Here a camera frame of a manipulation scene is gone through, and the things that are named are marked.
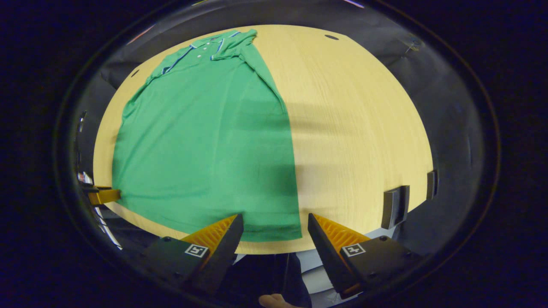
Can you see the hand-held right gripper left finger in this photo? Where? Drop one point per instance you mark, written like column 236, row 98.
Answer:
column 220, row 256

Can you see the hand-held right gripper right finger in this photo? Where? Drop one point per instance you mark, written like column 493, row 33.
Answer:
column 329, row 256

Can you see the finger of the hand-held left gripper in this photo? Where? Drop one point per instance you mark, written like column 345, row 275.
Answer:
column 107, row 196

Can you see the green T-shirt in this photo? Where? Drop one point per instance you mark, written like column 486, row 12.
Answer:
column 201, row 141

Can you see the person's dark trousers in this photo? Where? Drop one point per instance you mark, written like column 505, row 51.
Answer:
column 265, row 273

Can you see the black table edge bracket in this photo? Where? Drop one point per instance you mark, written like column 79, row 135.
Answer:
column 432, row 185
column 394, row 207

